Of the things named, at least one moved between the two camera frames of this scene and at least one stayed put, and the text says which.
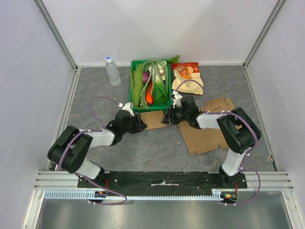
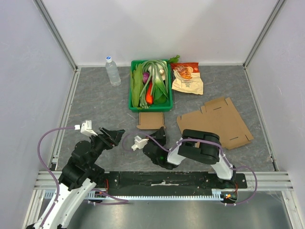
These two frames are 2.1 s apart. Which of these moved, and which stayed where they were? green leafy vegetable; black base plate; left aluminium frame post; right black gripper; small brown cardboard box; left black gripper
Moved: left black gripper; right black gripper
Stayed: green leafy vegetable; left aluminium frame post; black base plate; small brown cardboard box
